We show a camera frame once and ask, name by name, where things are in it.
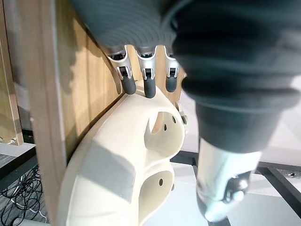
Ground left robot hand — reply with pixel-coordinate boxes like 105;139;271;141
70;0;301;222

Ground cream yellow foam slipper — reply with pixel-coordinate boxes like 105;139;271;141
57;79;189;226

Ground black frame wooden shoe rack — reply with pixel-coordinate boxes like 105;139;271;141
0;0;301;226

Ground black cable tangle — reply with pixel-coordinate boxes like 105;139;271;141
0;164;47;224

